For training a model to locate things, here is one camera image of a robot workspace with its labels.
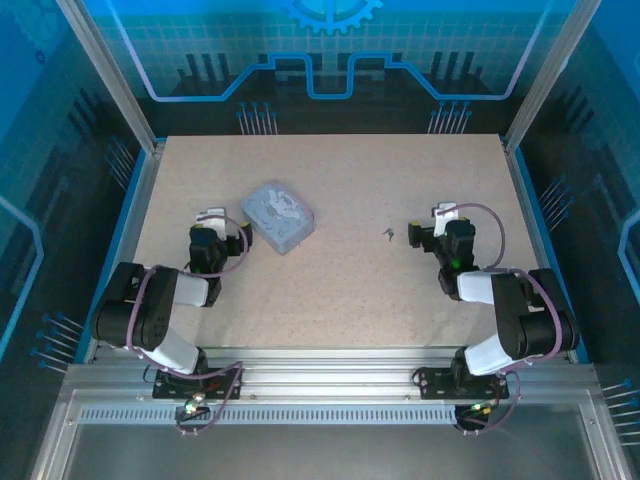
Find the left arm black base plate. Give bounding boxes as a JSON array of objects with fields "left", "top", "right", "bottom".
[{"left": 151, "top": 367, "right": 245, "bottom": 401}]

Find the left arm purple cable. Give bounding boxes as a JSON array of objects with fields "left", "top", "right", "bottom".
[{"left": 127, "top": 214, "right": 252, "bottom": 437}]

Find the grey metal sheet tray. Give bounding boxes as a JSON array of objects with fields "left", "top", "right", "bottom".
[{"left": 29, "top": 389, "right": 634, "bottom": 480}]

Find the aluminium front frame rail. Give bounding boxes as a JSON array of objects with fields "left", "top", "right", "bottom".
[{"left": 64, "top": 347, "right": 597, "bottom": 402}]

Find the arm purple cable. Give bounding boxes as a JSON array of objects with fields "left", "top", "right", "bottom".
[
  {"left": 435, "top": 202, "right": 564, "bottom": 437},
  {"left": 127, "top": 214, "right": 252, "bottom": 437}
]

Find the aluminium side rail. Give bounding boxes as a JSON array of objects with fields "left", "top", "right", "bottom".
[
  {"left": 82, "top": 139, "right": 167, "bottom": 364},
  {"left": 501, "top": 137, "right": 577, "bottom": 364}
]

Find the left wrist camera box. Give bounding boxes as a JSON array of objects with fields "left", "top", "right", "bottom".
[{"left": 195, "top": 206, "right": 227, "bottom": 232}]

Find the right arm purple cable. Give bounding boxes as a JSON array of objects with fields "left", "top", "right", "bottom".
[{"left": 435, "top": 202, "right": 564, "bottom": 437}]

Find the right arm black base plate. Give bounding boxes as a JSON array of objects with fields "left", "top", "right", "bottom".
[{"left": 416, "top": 367, "right": 511, "bottom": 401}]

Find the aluminium frame post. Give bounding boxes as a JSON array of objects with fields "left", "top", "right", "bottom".
[
  {"left": 503, "top": 0, "right": 602, "bottom": 152},
  {"left": 54, "top": 0, "right": 167, "bottom": 152}
]

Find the slotted grey cable duct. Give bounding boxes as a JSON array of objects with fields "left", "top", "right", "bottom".
[{"left": 78, "top": 405, "right": 464, "bottom": 426}]

